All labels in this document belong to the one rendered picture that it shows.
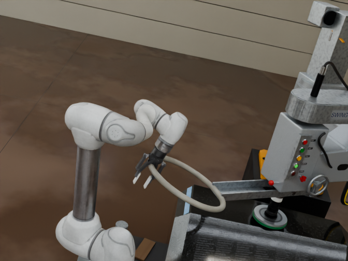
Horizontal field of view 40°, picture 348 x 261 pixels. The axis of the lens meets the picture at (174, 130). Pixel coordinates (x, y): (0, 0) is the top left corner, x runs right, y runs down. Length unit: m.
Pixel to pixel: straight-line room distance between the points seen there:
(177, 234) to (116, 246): 0.88
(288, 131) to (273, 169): 0.26
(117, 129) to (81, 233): 0.60
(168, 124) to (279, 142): 0.74
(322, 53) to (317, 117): 0.97
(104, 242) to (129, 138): 0.55
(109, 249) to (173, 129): 0.67
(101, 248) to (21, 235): 1.76
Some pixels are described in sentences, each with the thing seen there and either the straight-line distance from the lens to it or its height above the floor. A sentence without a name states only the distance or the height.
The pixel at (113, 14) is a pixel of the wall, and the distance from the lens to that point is 8.92.
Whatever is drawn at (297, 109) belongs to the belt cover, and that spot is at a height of 1.64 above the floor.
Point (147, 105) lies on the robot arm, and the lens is 2.43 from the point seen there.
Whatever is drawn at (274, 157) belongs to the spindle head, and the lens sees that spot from 2.88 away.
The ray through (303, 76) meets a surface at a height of 1.55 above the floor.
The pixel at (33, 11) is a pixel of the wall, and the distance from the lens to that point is 9.24.
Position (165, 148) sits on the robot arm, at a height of 1.37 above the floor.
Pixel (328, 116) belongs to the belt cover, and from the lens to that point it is 2.76.
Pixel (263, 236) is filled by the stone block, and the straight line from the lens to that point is 3.06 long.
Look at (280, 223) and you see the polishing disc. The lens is 3.07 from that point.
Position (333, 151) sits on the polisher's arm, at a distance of 2.97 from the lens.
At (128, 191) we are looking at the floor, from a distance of 4.54.
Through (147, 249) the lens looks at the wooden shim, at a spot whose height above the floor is 0.03.
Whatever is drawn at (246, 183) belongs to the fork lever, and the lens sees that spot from 2.91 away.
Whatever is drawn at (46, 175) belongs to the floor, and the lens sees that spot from 4.62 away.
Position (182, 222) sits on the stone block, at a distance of 3.01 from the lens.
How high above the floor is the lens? 2.50
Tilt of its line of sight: 25 degrees down
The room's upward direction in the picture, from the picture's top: 13 degrees clockwise
